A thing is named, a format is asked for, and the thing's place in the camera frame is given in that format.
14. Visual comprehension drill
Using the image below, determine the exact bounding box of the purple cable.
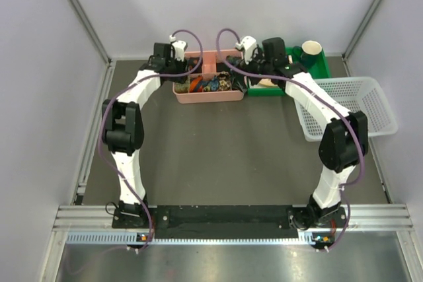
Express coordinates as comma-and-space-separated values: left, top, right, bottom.
98, 29, 203, 250
216, 28, 366, 252

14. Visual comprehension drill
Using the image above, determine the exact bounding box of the pink divided storage box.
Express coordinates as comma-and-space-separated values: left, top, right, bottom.
173, 50, 245, 104

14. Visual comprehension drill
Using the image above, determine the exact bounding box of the dark green mug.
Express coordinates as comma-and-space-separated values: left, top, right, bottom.
291, 40, 323, 69

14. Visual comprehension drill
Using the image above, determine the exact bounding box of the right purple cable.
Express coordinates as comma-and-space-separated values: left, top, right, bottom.
216, 28, 366, 252

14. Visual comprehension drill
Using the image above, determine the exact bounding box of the grey slotted cable duct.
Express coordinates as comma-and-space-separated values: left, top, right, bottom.
65, 231, 317, 246

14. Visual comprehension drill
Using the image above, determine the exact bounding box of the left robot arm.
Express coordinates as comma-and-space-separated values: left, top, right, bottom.
101, 38, 188, 229

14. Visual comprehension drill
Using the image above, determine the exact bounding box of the olive green patterned tie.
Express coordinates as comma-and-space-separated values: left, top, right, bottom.
174, 83, 190, 94

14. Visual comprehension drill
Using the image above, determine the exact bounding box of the rolled orange blue tie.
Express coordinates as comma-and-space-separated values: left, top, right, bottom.
189, 77, 208, 93

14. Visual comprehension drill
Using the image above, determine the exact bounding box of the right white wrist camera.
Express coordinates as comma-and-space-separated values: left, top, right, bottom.
235, 36, 257, 65

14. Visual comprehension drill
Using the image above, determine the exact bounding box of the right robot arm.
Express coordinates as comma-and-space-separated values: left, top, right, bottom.
237, 36, 368, 230

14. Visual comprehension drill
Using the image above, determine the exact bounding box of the green plastic tray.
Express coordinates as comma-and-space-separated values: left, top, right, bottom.
247, 47, 331, 96

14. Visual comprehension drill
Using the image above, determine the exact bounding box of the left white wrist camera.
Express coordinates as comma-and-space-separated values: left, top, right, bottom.
169, 35, 188, 61

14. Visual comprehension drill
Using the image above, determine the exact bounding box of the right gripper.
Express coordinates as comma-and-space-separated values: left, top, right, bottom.
232, 46, 274, 93

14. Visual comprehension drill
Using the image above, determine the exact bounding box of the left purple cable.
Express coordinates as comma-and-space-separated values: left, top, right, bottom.
98, 29, 203, 250

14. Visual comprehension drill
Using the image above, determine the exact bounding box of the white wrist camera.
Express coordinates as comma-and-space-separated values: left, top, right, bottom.
169, 35, 188, 61
235, 36, 257, 65

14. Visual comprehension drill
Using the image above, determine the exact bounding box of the rolled teal patterned tie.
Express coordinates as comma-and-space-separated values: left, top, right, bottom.
226, 55, 243, 69

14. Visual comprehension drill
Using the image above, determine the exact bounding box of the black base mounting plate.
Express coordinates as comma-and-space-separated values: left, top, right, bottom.
127, 205, 349, 250

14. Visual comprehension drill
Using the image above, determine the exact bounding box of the rolled dark floral tie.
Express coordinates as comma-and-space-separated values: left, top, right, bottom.
186, 57, 203, 73

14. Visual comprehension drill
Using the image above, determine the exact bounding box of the rolled dark paisley tie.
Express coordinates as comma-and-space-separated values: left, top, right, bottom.
204, 72, 245, 92

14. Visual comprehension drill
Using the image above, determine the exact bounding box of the white perforated plastic basket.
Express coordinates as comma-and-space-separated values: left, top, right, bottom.
288, 77, 398, 142

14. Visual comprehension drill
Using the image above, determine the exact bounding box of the aluminium frame rail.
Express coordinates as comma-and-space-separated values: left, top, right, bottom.
53, 204, 414, 231

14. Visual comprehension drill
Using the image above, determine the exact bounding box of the cream floral plate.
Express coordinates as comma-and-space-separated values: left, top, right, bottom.
258, 79, 279, 89

